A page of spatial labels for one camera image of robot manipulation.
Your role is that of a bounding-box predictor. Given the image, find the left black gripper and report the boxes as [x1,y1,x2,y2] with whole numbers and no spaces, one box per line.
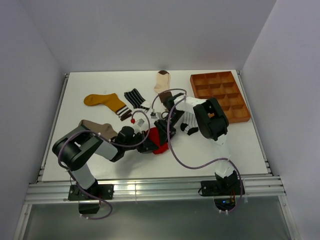
[123,131,159,154]

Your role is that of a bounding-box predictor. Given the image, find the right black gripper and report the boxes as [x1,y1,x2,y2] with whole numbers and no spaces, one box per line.
[154,110,186,146]

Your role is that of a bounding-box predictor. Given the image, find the red christmas sock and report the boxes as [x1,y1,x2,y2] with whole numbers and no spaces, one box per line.
[148,127,169,155]

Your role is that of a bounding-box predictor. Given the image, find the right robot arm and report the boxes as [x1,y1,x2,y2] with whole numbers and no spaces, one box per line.
[154,93,242,195]

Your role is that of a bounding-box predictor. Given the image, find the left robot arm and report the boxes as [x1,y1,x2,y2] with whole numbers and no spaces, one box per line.
[52,125,159,200]

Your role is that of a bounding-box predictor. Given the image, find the taupe sock maroon stripes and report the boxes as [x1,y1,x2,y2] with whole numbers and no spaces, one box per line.
[78,119,118,140]

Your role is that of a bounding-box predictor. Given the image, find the white black striped sock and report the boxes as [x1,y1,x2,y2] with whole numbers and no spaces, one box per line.
[180,111,199,136]

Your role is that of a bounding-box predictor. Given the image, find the navy white striped sock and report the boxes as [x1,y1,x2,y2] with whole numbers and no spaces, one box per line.
[124,88,151,112]

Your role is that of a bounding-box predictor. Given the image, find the cream brown block sock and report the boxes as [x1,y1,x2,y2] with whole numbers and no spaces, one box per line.
[154,70,173,103]

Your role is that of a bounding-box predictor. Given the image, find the mustard yellow striped sock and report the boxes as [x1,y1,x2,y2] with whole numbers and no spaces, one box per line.
[83,93,132,121]

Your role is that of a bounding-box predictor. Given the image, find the orange wooden compartment tray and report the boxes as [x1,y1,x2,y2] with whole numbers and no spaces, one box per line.
[190,71,251,124]

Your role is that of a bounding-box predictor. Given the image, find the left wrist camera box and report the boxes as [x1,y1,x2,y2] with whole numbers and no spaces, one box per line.
[130,118,148,134]

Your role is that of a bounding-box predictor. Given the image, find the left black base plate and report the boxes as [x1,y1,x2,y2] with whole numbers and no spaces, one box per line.
[67,184,114,201]

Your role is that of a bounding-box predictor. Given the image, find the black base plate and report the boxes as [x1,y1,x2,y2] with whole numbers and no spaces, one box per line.
[198,180,246,197]
[67,184,114,201]

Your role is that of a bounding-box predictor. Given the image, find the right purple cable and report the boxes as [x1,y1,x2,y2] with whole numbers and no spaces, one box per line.
[151,87,245,213]

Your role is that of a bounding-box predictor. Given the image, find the purple cable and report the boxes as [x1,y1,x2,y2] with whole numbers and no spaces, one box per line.
[151,87,245,213]
[57,111,151,221]

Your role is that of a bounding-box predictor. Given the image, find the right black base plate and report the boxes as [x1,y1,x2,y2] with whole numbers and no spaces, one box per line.
[198,180,246,197]

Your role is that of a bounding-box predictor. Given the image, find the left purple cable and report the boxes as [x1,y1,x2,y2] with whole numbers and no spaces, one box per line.
[57,111,151,221]

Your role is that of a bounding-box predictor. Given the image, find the aluminium front rail frame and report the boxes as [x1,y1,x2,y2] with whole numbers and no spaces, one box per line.
[24,175,286,205]

